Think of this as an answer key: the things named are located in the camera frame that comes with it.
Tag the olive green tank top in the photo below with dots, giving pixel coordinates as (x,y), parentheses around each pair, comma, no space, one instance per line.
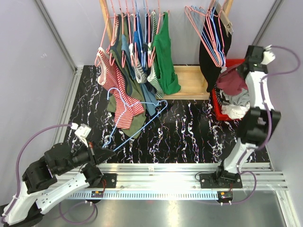
(133,90)

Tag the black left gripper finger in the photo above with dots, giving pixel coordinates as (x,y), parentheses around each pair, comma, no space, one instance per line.
(102,152)
(98,160)

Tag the white plain tank top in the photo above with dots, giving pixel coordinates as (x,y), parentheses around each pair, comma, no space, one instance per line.
(235,111)

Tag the white slotted cable duct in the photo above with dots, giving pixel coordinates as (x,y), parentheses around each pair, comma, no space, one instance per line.
(144,195)

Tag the maroon tank top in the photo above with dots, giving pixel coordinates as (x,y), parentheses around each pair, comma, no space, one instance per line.
(230,82)

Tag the black white wide-striped top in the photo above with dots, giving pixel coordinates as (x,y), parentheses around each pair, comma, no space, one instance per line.
(220,97)

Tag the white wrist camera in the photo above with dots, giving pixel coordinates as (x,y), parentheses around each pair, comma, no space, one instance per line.
(81,131)
(268,55)

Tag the wooden clothes rack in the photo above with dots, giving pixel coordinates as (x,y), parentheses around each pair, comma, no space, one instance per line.
(193,84)

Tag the grey tank top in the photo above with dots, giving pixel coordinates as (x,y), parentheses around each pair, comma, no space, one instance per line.
(241,99)

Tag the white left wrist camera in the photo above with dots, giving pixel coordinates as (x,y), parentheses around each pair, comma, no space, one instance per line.
(81,131)

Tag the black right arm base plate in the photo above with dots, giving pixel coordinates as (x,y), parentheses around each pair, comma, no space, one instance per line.
(211,181)

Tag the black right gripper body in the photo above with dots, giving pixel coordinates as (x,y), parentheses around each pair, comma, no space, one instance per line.
(239,66)

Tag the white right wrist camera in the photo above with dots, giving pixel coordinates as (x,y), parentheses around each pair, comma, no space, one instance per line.
(268,55)

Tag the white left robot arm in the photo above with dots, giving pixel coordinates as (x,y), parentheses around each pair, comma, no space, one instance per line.
(59,173)

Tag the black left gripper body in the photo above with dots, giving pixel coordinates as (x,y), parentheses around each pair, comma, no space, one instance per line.
(82,157)

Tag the green white striped tank top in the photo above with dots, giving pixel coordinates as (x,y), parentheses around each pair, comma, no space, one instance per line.
(152,78)

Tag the red white striped tank top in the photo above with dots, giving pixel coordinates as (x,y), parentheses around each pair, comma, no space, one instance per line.
(112,79)

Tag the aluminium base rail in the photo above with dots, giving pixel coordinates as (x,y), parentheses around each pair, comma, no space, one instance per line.
(183,177)

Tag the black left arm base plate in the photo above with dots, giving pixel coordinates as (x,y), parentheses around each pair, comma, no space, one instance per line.
(108,180)

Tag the light blue wire hanger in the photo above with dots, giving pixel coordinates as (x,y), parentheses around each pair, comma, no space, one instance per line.
(217,48)
(200,24)
(126,109)

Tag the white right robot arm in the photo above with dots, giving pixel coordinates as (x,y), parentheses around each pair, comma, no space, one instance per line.
(259,122)

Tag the light blue tank top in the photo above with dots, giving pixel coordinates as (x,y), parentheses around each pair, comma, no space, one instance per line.
(138,75)

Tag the black garment on rack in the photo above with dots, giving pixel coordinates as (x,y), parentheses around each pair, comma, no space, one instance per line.
(207,67)

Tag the pink wire hanger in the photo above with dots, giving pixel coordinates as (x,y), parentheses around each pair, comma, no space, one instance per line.
(187,12)
(211,34)
(214,3)

